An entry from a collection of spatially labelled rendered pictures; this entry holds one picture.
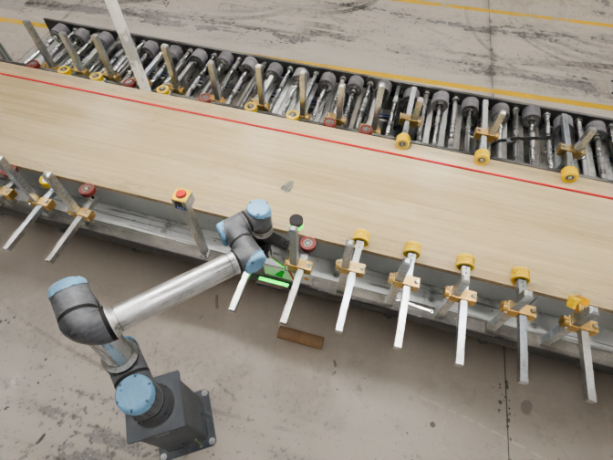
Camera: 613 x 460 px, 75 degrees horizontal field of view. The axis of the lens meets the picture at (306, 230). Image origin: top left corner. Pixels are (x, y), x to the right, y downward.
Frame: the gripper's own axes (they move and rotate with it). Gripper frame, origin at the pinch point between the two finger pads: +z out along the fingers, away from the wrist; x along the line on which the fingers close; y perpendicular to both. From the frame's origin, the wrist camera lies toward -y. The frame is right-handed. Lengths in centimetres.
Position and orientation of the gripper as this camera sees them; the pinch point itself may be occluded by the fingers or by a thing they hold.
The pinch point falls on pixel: (270, 256)
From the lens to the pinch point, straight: 181.0
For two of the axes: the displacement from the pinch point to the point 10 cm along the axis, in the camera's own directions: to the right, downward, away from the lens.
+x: -2.7, 8.0, -5.3
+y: -9.6, -2.3, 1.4
